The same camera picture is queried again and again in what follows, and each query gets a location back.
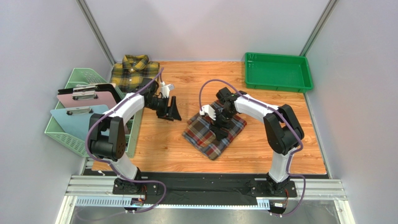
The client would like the pink clipboard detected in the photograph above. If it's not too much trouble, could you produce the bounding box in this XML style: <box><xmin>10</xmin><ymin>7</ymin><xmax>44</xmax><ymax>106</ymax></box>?
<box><xmin>57</xmin><ymin>91</ymin><xmax>117</xmax><ymax>109</ymax></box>

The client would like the right corner aluminium post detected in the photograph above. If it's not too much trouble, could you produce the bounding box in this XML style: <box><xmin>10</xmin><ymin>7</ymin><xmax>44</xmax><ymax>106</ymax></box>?
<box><xmin>300</xmin><ymin>0</ymin><xmax>339</xmax><ymax>56</ymax></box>

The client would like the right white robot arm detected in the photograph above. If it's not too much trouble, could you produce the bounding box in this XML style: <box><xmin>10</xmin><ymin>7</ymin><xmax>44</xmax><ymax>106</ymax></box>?
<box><xmin>200</xmin><ymin>87</ymin><xmax>304</xmax><ymax>192</ymax></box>

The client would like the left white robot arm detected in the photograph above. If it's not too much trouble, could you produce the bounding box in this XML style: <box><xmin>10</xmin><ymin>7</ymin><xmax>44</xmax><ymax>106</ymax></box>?
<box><xmin>85</xmin><ymin>78</ymin><xmax>181</xmax><ymax>182</ymax></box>

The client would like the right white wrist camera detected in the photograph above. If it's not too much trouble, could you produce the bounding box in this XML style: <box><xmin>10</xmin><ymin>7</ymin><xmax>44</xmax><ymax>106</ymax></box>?
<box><xmin>199</xmin><ymin>105</ymin><xmax>216</xmax><ymax>121</ymax></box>

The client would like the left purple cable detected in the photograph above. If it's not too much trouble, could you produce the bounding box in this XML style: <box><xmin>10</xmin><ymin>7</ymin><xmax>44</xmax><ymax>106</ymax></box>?
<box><xmin>85</xmin><ymin>67</ymin><xmax>167</xmax><ymax>214</ymax></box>

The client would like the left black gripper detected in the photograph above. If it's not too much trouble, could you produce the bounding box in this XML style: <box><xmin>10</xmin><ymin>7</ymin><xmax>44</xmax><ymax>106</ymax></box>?
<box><xmin>146</xmin><ymin>95</ymin><xmax>182</xmax><ymax>121</ymax></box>

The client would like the corner aluminium post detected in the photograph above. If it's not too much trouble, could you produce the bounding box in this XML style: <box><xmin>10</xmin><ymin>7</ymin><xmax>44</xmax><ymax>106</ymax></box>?
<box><xmin>76</xmin><ymin>0</ymin><xmax>116</xmax><ymax>66</ymax></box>
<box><xmin>300</xmin><ymin>0</ymin><xmax>339</xmax><ymax>56</ymax></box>

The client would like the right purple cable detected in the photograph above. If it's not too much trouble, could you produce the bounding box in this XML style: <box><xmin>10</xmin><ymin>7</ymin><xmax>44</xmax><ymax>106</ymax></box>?
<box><xmin>199</xmin><ymin>79</ymin><xmax>307</xmax><ymax>217</ymax></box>

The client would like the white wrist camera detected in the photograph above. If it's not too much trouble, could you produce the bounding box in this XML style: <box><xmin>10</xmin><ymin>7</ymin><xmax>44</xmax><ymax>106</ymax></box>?
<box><xmin>199</xmin><ymin>105</ymin><xmax>216</xmax><ymax>121</ymax></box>
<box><xmin>160</xmin><ymin>82</ymin><xmax>175</xmax><ymax>98</ymax></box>

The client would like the left corner aluminium post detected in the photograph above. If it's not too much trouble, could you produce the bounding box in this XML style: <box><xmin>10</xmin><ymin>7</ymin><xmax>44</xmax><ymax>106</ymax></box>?
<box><xmin>76</xmin><ymin>0</ymin><xmax>116</xmax><ymax>66</ymax></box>

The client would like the yellow plaid folded shirt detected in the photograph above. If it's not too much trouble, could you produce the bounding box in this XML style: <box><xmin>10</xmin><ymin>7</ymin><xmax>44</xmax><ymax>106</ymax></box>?
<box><xmin>110</xmin><ymin>55</ymin><xmax>160</xmax><ymax>93</ymax></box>

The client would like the purple cable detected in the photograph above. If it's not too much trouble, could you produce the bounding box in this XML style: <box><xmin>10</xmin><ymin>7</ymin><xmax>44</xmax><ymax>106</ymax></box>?
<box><xmin>199</xmin><ymin>79</ymin><xmax>307</xmax><ymax>217</ymax></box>
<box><xmin>85</xmin><ymin>67</ymin><xmax>167</xmax><ymax>214</ymax></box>

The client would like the blue clipboard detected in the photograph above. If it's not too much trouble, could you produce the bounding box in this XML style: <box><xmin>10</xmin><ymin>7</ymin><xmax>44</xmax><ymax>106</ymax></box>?
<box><xmin>50</xmin><ymin>105</ymin><xmax>108</xmax><ymax>140</ymax></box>

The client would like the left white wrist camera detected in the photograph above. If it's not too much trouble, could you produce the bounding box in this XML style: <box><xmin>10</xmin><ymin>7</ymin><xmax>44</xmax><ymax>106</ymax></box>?
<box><xmin>160</xmin><ymin>82</ymin><xmax>175</xmax><ymax>98</ymax></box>

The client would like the red brown plaid shirt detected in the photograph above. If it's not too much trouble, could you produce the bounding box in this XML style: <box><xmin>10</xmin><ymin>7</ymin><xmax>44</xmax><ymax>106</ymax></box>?
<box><xmin>182</xmin><ymin>113</ymin><xmax>247</xmax><ymax>160</ymax></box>

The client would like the green plastic tray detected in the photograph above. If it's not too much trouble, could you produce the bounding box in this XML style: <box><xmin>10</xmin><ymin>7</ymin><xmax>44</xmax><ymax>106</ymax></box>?
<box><xmin>244</xmin><ymin>52</ymin><xmax>313</xmax><ymax>93</ymax></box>

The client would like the aluminium rail frame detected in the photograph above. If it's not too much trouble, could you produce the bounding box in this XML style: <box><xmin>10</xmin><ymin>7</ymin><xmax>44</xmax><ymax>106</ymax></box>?
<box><xmin>56</xmin><ymin>159</ymin><xmax>355</xmax><ymax>224</ymax></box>

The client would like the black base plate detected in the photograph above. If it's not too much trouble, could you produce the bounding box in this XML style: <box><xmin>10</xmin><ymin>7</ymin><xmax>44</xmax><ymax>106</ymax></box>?
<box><xmin>82</xmin><ymin>168</ymin><xmax>330</xmax><ymax>206</ymax></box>

